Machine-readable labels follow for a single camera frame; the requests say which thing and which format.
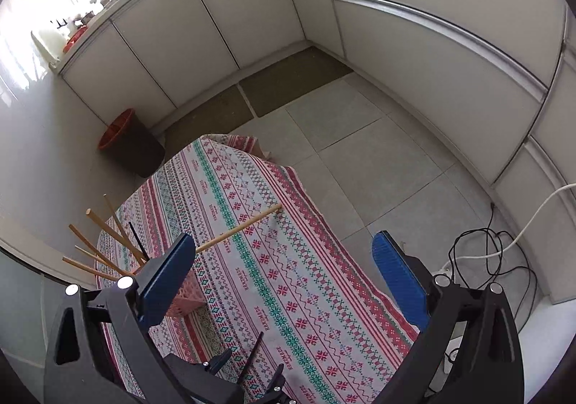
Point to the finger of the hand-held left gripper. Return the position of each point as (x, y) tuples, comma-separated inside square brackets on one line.
[(221, 360), (276, 379)]

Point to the white kitchen cabinets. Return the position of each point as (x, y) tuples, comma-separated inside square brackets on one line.
[(427, 48)]

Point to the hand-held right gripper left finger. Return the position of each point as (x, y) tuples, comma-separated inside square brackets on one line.
[(166, 282)]

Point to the red bowl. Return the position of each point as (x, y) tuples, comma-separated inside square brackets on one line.
[(74, 40)]

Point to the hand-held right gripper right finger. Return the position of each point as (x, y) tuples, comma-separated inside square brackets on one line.
[(398, 278)]

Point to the bunch of wooden chopsticks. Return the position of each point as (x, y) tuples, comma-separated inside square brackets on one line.
[(103, 246)]

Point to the brown trash bin red rim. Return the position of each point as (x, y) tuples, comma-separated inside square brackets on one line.
[(130, 147)]

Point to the pink lattice utensil holder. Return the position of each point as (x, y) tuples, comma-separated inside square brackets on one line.
[(184, 301)]

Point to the patterned striped tablecloth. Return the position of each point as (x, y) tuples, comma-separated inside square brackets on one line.
[(279, 260)]

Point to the white cutting board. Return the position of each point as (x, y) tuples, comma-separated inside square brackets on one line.
[(47, 44)]

